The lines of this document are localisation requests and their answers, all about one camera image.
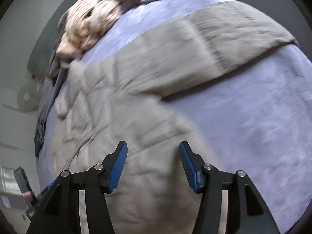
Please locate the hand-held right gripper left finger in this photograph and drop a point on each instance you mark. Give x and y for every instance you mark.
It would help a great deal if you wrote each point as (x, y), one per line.
(119, 165)

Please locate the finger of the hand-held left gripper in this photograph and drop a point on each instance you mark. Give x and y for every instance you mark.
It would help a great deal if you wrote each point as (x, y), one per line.
(48, 187)

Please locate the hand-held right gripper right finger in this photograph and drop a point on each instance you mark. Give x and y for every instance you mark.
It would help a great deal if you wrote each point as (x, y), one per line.
(187, 165)

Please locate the beige quilted jacket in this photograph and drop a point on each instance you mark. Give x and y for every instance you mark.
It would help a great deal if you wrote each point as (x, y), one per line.
(146, 90)

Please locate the dark green printed cloth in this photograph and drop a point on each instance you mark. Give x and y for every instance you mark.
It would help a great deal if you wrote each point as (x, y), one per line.
(39, 139)

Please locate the purple embossed blanket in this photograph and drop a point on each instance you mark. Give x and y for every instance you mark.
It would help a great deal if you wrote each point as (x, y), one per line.
(243, 114)

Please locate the white round fan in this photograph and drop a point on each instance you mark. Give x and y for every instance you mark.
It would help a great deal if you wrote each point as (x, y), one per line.
(28, 97)

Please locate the dark brown cloth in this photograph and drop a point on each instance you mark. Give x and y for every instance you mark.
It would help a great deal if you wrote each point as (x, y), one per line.
(54, 65)

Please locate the cream striped cloth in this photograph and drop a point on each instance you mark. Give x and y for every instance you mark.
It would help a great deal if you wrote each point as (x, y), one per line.
(80, 29)

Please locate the grey padded headboard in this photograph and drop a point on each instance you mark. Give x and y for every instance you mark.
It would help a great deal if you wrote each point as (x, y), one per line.
(48, 34)

